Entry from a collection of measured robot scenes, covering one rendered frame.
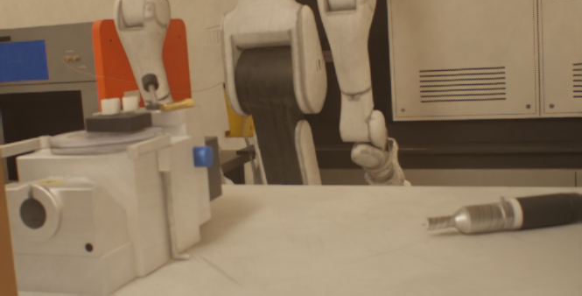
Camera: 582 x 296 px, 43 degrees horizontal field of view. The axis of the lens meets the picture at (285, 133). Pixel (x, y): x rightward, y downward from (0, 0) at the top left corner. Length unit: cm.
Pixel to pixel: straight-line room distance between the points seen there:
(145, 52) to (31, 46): 39
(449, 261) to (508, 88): 156
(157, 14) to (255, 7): 21
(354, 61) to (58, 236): 98
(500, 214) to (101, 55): 131
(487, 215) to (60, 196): 32
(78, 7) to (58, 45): 209
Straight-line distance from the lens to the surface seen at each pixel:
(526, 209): 62
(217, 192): 73
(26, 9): 415
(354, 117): 150
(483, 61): 209
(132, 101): 62
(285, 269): 55
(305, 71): 162
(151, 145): 55
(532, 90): 209
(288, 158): 172
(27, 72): 193
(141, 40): 161
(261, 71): 165
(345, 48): 143
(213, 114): 360
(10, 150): 61
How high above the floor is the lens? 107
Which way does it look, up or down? 7 degrees down
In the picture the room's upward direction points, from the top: 4 degrees counter-clockwise
